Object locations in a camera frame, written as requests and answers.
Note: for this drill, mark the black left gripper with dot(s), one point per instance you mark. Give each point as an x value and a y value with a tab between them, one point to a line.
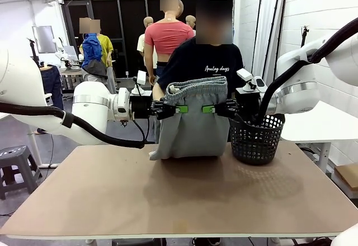
141	107

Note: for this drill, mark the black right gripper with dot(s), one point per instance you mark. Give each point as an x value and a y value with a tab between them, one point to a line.
247	102

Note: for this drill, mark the grey shorts garment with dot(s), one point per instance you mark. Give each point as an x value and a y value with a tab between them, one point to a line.
195	134

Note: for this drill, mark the person's right forearm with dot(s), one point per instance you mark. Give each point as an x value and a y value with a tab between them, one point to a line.
159	93

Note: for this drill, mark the small white robot arm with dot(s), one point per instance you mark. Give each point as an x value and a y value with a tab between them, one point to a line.
59	53

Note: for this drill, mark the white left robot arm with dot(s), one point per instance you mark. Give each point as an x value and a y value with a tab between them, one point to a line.
89	109

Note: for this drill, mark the black perforated laundry basket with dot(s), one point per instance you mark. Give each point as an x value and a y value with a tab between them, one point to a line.
256	144

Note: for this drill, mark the person's black printed t-shirt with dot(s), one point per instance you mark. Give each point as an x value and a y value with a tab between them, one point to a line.
201	58

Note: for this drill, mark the mannequin in cream shirt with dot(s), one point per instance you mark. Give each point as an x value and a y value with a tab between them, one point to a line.
141	44

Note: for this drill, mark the mannequin in pink top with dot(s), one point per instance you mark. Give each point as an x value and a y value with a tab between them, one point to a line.
167	36

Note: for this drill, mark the black framed glass partition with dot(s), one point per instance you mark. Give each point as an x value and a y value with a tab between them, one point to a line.
131	33

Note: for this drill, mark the figure in yellow shirt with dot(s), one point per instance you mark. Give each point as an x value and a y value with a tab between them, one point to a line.
107	47

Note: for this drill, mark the bald beige mannequin head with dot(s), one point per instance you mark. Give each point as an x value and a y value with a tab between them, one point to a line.
190	21

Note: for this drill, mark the white side table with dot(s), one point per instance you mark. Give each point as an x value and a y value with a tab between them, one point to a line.
321	128

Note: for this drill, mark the cluttered metal work table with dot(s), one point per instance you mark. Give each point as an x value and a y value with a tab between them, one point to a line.
71	76

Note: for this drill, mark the black straight pole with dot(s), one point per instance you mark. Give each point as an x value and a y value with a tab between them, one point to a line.
275	14

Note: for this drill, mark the person's left shoe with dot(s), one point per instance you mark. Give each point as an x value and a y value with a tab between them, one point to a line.
214	241

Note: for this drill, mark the person's shoe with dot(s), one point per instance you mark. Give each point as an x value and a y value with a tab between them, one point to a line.
199	241
214	241

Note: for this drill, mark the black control box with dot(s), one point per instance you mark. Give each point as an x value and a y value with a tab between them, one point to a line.
140	242

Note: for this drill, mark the person's right shoe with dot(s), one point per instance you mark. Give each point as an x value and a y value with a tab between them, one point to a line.
199	241

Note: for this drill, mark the brown cardboard box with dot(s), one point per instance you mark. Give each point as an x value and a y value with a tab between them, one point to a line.
348	176

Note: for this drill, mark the white table foot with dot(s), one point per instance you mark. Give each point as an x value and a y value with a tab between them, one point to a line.
275	240
91	241

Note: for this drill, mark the black tripod stand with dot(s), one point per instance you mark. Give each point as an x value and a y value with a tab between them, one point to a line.
34	53

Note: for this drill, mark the grey plastic stool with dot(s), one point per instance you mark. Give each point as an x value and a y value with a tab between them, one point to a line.
16	159

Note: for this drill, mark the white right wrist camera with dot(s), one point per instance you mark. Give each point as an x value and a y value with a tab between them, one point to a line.
244	75

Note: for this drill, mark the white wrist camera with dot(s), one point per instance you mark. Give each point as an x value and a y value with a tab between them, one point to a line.
244	75
141	77

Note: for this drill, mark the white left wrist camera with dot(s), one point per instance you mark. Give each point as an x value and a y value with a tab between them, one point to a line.
141	77

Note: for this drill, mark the black bent wall pipe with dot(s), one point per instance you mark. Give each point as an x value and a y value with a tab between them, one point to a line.
258	19

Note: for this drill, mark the small camera on tripod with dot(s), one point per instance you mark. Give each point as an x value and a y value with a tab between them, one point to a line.
305	30

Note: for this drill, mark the grey wall monitor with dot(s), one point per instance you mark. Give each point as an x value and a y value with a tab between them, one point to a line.
44	39

